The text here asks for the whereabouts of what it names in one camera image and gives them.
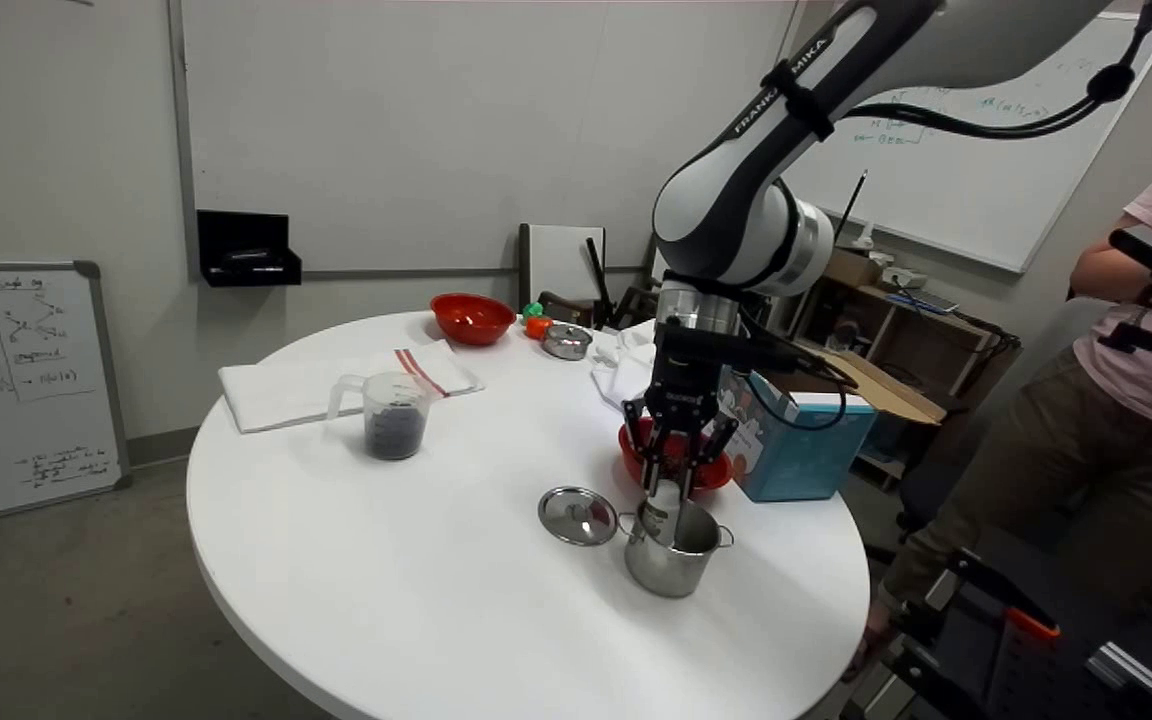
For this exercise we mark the clear measuring cup dark contents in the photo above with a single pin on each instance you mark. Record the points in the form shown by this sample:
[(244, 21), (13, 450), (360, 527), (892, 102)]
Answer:
[(395, 429)]

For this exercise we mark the black open case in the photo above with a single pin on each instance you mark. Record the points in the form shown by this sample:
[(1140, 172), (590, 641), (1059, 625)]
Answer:
[(244, 249)]

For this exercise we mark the grey wall conduit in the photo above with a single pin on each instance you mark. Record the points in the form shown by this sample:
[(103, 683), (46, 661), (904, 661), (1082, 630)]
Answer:
[(183, 133)]

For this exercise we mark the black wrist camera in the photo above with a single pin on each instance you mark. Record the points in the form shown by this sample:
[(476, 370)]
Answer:
[(760, 350)]

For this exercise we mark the empty red bowl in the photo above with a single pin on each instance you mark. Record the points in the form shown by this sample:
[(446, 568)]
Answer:
[(472, 322)]

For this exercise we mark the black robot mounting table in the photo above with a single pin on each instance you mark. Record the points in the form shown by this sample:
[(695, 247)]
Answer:
[(1110, 641)]

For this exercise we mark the small framed whiteboard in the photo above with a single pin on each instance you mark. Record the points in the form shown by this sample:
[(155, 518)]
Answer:
[(17, 386)]

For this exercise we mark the large wall whiteboard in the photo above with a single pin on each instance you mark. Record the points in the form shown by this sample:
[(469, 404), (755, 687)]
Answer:
[(1001, 200)]

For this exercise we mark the aluminium rail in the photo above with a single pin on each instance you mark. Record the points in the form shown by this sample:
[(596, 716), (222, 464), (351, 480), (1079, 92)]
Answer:
[(1137, 683)]

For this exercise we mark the white panel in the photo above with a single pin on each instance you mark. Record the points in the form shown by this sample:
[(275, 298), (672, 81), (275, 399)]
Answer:
[(559, 261)]

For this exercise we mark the blue cardboard box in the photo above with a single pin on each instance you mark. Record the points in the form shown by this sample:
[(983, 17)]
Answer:
[(800, 452)]

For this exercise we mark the white towel red stripe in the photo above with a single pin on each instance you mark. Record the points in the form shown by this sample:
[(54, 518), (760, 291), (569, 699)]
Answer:
[(283, 391)]

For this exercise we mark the red bowl with dark contents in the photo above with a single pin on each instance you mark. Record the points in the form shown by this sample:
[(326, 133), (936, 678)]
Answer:
[(722, 475)]

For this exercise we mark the stainless steel pot lid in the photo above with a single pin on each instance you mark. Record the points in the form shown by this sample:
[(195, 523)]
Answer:
[(579, 515)]

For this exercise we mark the orange and green toy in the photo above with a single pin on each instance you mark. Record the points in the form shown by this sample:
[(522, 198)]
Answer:
[(534, 322)]

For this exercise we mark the thin black rod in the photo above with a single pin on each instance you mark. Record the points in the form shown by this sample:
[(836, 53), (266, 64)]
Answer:
[(853, 207)]

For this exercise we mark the crumpled white cloth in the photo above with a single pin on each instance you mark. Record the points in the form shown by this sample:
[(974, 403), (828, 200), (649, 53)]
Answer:
[(618, 365)]

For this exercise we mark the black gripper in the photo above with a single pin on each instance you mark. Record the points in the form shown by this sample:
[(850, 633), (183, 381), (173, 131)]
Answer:
[(695, 365)]

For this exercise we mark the wooden shelf unit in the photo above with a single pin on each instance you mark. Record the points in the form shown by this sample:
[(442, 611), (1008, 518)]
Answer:
[(920, 346)]

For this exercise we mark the black tripod legs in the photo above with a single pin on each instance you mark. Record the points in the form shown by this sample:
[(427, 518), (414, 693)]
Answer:
[(596, 281)]

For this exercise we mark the small steel bowl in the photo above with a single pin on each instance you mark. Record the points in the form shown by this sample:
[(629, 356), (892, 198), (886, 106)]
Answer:
[(566, 341)]

